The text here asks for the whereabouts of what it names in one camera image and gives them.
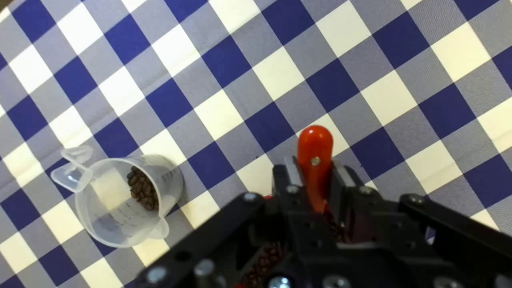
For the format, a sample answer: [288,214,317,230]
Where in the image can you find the orange handled metal spoon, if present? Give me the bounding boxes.
[296,125,334,214]

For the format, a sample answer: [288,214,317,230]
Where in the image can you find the blue white checked tablecloth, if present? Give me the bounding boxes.
[0,0,512,288]

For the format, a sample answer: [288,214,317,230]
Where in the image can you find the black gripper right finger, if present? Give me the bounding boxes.
[326,161,512,269]

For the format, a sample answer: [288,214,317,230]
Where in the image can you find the clear plastic measuring cup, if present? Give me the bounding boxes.
[49,145,185,249]

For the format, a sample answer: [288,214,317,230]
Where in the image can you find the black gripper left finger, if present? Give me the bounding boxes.
[126,157,310,288]

